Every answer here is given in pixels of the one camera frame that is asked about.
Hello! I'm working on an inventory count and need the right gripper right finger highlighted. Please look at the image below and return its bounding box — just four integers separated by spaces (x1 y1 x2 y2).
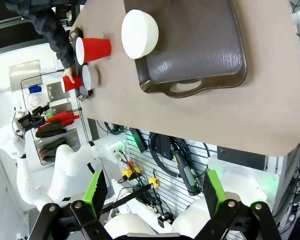
193 168 283 240

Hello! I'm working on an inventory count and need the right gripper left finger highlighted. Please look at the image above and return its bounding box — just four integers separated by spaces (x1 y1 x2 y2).
29 168 111 240

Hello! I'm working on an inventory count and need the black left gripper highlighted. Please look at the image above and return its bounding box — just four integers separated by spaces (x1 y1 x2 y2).
17 104 53 131

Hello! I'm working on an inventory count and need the red plastic party cup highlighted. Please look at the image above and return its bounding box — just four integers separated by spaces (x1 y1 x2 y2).
60 74 83 94
75 36 113 65

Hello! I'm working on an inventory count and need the grey bowl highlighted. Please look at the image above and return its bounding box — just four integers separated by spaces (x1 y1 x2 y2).
81 64 100 92

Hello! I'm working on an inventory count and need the white bowl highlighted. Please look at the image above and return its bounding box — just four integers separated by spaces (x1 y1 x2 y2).
121 9 160 60

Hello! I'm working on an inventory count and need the person's right forearm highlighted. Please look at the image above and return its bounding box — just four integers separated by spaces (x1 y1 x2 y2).
19 9 77 71

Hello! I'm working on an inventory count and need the person's right hand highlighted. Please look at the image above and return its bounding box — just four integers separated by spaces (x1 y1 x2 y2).
62 66 77 85

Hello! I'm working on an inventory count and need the small blue box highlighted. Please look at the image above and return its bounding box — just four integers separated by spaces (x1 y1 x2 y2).
27 84 43 95

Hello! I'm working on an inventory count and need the black diagonal rod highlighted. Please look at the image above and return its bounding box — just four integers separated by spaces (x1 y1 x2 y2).
101 183 154 214

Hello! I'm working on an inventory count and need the black grey handheld enabling device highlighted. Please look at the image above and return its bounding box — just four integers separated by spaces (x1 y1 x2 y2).
173 146 201 197

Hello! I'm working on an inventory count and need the grey metal plate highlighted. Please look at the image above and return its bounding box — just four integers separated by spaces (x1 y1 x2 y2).
8 59 44 92

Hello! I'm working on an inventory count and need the yellow emergency stop button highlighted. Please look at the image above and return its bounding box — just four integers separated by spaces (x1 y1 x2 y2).
121 166 143 182

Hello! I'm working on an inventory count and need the black mounting plate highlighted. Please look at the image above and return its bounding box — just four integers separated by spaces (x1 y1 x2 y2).
216 145 268 171

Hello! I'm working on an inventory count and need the grey slotted panel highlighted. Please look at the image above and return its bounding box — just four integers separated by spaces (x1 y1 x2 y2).
124 129 209 219

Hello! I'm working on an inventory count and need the black power adapter box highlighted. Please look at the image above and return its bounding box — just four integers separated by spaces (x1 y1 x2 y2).
154 134 175 161

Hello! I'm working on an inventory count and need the brown plastic serving tray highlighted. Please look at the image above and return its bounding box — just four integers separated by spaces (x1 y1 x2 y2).
68 26 95 102
123 0 248 99

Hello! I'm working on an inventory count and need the person in patchwork jacket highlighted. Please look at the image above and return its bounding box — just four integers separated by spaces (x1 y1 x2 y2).
4 0 56 19

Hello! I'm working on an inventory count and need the black wire rack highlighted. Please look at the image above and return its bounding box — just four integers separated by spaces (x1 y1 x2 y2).
19 71 90 166

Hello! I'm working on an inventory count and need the coiled black cable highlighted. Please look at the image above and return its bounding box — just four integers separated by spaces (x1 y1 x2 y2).
148 131 211 179

